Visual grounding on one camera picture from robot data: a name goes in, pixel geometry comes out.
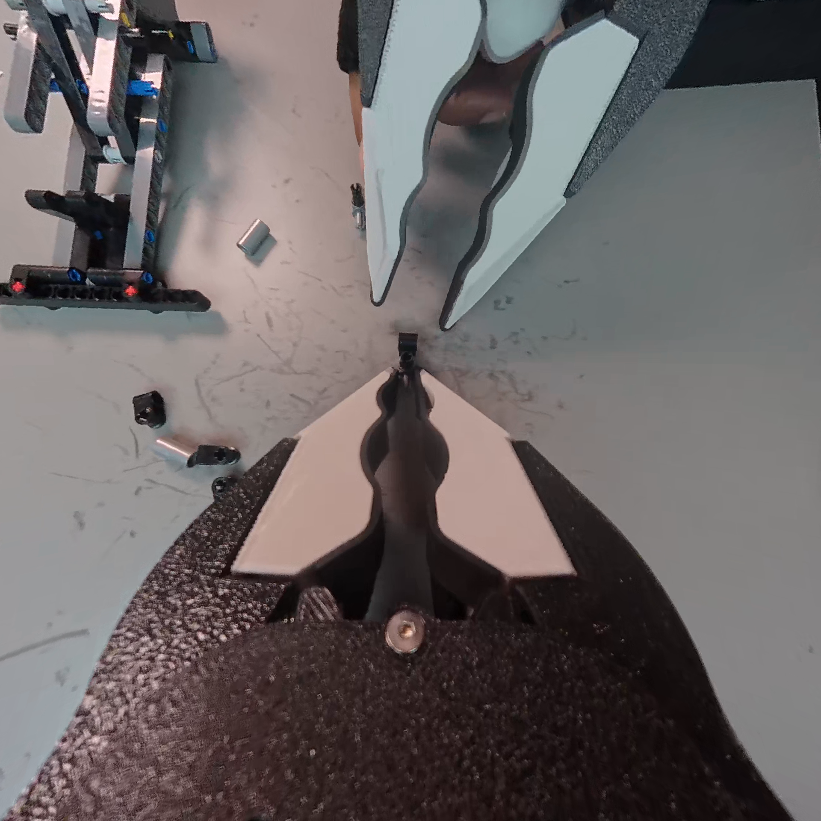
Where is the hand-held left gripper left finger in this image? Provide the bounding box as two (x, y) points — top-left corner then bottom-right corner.
(228, 369), (402, 622)

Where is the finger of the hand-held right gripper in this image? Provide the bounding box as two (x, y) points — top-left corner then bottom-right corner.
(439, 18), (641, 331)
(361, 0), (484, 304)

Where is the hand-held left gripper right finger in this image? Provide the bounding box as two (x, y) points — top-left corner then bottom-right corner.
(412, 370), (576, 620)

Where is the light grey tube piece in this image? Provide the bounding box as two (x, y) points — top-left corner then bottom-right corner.
(236, 218), (277, 263)
(153, 436), (196, 469)

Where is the grey black toy chassis model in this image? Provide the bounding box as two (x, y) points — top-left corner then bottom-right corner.
(0, 0), (219, 314)

